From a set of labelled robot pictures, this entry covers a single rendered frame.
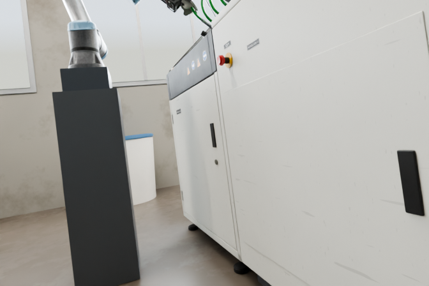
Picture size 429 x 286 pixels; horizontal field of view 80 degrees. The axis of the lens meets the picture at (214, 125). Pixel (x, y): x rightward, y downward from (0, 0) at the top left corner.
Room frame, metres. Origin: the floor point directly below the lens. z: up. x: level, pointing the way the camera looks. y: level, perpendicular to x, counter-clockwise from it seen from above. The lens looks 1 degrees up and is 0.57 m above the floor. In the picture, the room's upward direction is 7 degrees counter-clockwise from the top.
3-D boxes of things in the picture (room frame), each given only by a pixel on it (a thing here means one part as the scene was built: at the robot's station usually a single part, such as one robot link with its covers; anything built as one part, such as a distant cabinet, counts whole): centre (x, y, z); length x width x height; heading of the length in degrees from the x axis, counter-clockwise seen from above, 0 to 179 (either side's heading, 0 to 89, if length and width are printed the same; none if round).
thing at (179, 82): (1.28, 0.09, 0.87); 0.62 x 0.04 x 0.16; 25
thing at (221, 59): (0.86, -0.06, 0.80); 0.05 x 0.04 x 0.05; 25
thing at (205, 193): (1.28, 0.11, 0.44); 0.65 x 0.02 x 0.68; 25
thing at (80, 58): (1.14, 0.54, 0.95); 0.15 x 0.15 x 0.10
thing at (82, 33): (1.15, 0.54, 1.07); 0.13 x 0.12 x 0.14; 8
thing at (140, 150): (2.49, 0.87, 0.31); 0.51 x 0.51 x 0.62
